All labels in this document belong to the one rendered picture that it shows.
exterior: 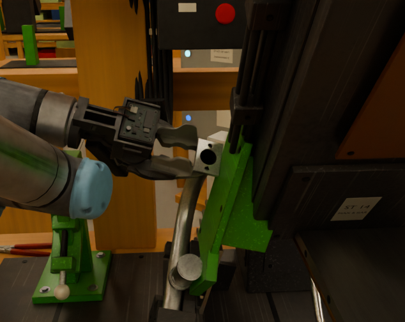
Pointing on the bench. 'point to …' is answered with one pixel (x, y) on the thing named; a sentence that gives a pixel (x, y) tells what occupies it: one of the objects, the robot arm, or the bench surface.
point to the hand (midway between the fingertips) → (202, 161)
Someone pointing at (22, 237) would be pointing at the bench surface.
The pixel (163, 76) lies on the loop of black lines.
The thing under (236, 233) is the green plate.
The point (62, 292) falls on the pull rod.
